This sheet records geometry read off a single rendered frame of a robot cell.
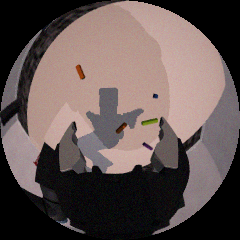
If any lime green rod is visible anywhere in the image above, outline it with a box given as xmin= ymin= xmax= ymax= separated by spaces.
xmin=142 ymin=118 xmax=158 ymax=126

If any orange rod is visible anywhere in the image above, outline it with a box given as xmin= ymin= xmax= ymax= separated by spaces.
xmin=116 ymin=122 xmax=127 ymax=134
xmin=75 ymin=64 xmax=85 ymax=79

